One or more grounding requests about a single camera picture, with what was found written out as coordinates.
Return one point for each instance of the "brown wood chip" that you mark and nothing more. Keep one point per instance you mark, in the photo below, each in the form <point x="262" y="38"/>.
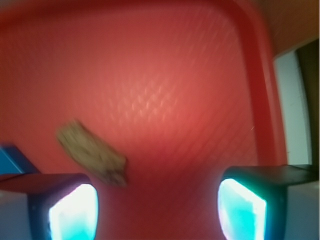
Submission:
<point x="93" y="153"/>

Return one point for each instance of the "blue wooden block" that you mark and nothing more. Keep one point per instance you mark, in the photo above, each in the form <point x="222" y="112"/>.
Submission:
<point x="13" y="161"/>

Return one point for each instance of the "red plastic tray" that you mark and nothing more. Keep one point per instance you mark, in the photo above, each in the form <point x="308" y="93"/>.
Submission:
<point x="183" y="88"/>

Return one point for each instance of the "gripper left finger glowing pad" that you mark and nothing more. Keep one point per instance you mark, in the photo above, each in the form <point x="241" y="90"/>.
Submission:
<point x="42" y="206"/>

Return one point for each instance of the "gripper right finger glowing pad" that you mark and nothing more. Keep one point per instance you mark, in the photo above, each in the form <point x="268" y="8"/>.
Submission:
<point x="270" y="202"/>

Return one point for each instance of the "brown cardboard panel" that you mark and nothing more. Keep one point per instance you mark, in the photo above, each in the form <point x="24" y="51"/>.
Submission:
<point x="292" y="23"/>

